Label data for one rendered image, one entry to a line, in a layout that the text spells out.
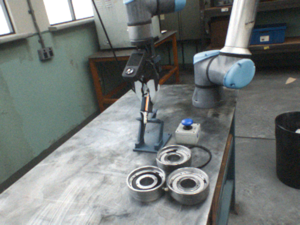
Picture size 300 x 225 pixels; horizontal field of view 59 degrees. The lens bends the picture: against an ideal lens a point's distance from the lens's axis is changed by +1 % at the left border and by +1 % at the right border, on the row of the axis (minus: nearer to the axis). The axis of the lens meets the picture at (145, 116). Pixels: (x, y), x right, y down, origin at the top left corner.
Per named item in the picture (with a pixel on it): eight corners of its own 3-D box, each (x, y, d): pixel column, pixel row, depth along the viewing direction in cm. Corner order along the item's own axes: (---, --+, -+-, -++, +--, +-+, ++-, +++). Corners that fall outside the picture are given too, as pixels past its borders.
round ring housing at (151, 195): (148, 210, 64) (146, 197, 62) (121, 192, 71) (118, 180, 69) (175, 187, 70) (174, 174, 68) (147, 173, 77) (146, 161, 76)
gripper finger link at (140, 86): (150, 99, 93) (149, 74, 89) (143, 105, 88) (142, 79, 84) (142, 98, 94) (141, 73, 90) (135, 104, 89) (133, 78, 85)
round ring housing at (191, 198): (204, 176, 72) (203, 164, 70) (214, 204, 63) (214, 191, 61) (166, 182, 72) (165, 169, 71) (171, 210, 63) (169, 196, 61)
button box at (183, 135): (196, 145, 87) (195, 132, 85) (176, 143, 90) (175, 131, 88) (201, 133, 94) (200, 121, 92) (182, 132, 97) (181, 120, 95)
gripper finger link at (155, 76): (161, 89, 84) (155, 63, 81) (160, 91, 83) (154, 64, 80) (149, 91, 86) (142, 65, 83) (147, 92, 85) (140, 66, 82)
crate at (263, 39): (285, 38, 384) (286, 22, 375) (285, 43, 354) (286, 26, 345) (246, 41, 407) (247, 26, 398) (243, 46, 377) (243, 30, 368)
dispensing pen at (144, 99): (137, 136, 85) (142, 86, 87) (142, 137, 88) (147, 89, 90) (143, 136, 84) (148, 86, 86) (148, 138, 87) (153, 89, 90)
